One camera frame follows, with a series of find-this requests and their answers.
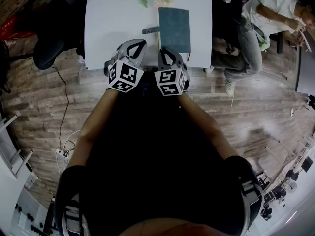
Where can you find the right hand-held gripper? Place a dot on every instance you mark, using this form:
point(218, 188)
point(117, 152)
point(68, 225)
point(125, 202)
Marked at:
point(169, 82)

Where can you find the white metal table frame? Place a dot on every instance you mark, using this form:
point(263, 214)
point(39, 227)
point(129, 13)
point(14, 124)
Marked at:
point(14, 161)

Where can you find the red box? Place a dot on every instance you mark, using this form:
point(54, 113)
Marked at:
point(9, 28)

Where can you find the person's left forearm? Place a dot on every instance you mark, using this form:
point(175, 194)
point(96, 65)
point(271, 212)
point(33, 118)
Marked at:
point(96, 124)

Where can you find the white power strip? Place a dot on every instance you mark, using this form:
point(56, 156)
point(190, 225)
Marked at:
point(60, 154)

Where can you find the person's dark shirt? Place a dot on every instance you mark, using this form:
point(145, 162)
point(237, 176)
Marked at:
point(157, 171)

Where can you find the dark desk with white legs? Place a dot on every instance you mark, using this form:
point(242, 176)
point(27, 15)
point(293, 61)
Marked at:
point(306, 70)

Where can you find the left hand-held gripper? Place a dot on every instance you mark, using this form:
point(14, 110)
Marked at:
point(125, 75)

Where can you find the person's dark trousers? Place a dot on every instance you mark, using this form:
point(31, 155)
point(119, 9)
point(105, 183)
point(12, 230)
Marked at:
point(148, 90)

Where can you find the white folding table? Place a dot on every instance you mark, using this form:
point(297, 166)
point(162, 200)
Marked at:
point(110, 21)

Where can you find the person's head and neck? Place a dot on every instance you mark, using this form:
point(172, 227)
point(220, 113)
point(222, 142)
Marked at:
point(152, 228)

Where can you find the pale smartphone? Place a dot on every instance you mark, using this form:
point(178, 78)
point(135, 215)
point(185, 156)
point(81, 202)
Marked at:
point(305, 42)

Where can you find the person's right forearm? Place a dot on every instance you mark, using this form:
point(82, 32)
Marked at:
point(204, 122)

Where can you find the dark teal notebook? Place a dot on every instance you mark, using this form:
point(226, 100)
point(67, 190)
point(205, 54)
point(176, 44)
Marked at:
point(174, 28)

